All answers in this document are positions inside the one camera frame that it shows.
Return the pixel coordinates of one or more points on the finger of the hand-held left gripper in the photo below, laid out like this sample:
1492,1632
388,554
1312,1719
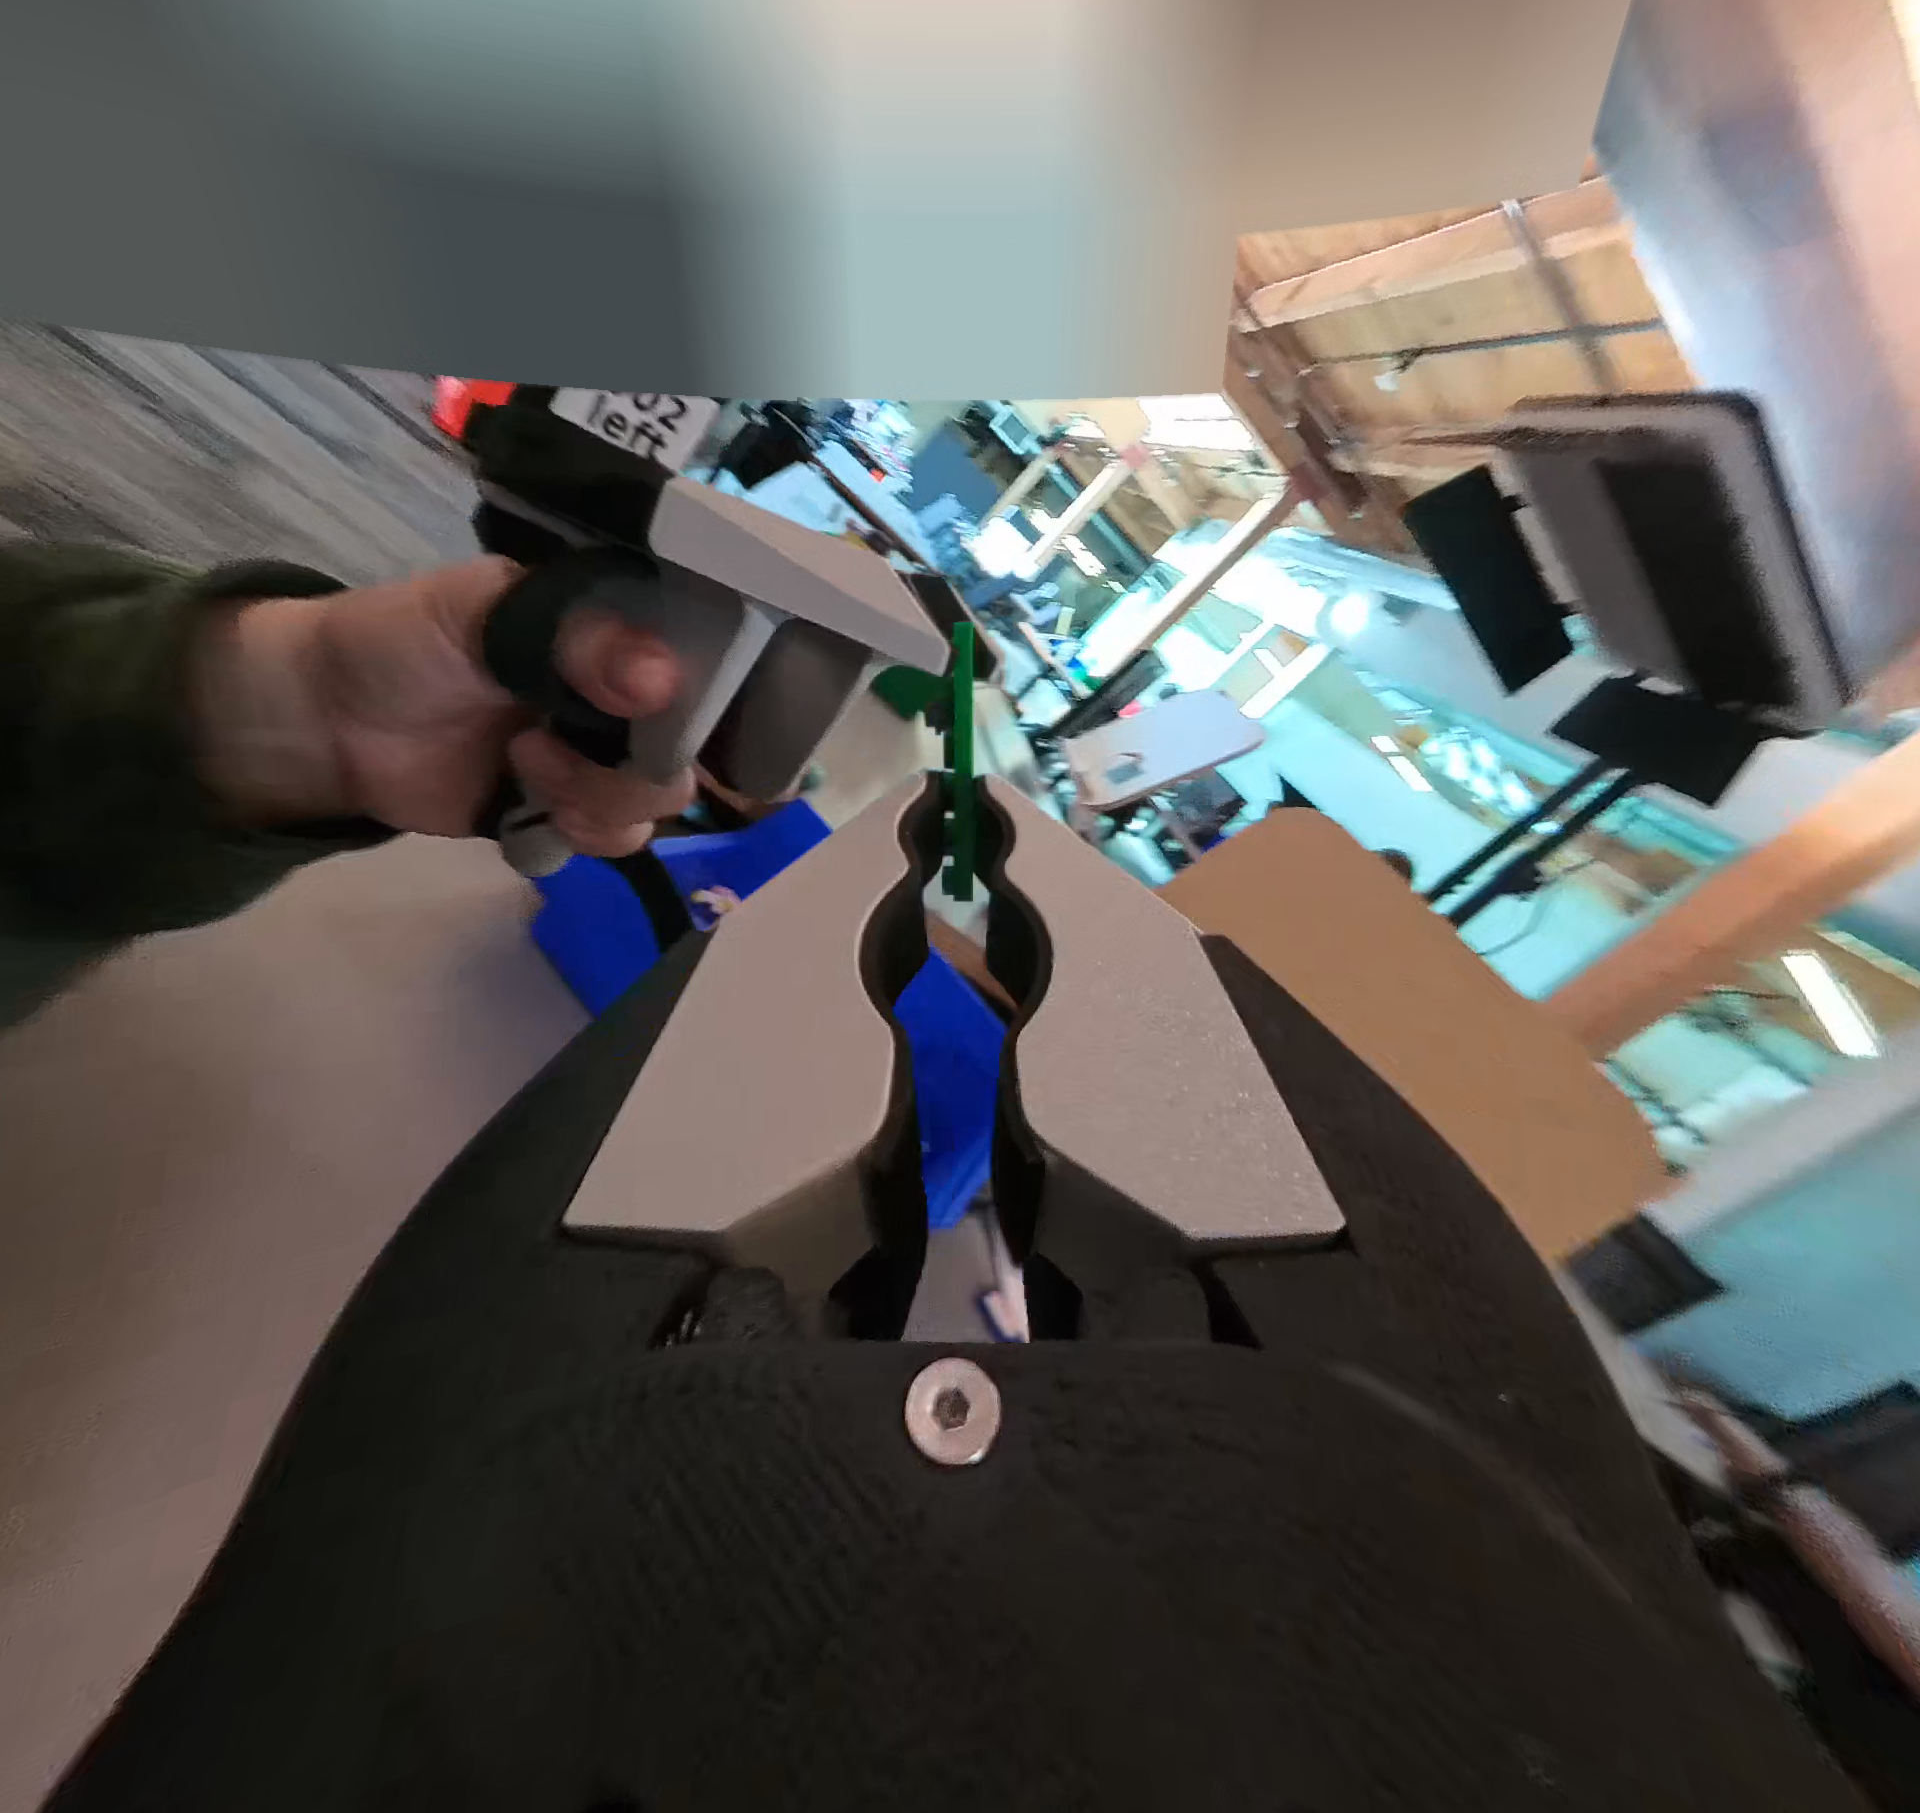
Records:
789,710
795,574

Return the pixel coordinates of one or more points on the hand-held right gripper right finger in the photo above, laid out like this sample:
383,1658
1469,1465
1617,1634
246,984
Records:
1156,1078

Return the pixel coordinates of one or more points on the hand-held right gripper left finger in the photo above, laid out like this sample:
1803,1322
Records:
750,1078

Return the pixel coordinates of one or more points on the green lego plate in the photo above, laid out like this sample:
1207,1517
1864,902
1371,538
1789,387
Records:
960,740

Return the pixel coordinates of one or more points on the person's left forearm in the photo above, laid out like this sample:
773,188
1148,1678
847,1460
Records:
105,762

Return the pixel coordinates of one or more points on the person's left hand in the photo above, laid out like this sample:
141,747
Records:
407,710

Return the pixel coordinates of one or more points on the blue plastic bin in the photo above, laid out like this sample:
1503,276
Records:
960,1107

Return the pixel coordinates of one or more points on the cardboard box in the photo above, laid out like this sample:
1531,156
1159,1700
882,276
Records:
1426,1011

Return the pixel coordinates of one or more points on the grey monitor on stand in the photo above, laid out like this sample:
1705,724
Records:
1666,554

